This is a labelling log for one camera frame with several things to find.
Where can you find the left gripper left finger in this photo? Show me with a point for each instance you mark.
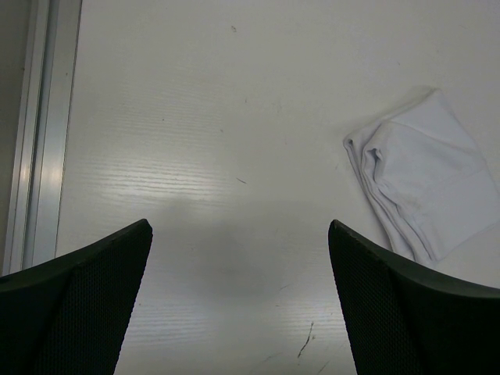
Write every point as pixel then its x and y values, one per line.
pixel 70 315

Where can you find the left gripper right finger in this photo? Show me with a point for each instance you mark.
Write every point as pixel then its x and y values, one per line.
pixel 404 318

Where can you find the white skirt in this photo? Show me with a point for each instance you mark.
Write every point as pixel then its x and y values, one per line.
pixel 424 176

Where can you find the aluminium table edge rail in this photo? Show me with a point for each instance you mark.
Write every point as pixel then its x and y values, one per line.
pixel 49 59

